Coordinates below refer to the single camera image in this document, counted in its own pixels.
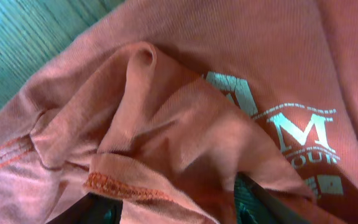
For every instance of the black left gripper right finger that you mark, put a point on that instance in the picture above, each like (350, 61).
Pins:
(254, 205)

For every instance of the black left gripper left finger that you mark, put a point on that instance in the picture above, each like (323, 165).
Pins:
(91, 209)

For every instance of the red soccer t-shirt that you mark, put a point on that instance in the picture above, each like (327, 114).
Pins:
(162, 103)

